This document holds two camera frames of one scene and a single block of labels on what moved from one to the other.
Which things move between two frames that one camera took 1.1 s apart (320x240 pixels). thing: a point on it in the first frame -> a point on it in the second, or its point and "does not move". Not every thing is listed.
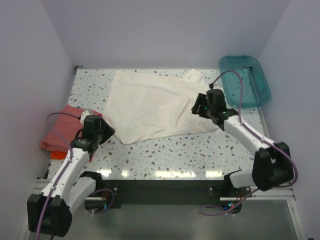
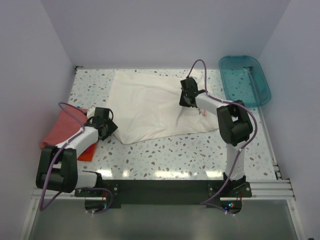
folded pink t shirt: [67, 125] does not move
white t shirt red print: [144, 107] does not move
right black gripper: [201, 100] -> [181, 102]
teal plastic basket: [256, 91] does not move
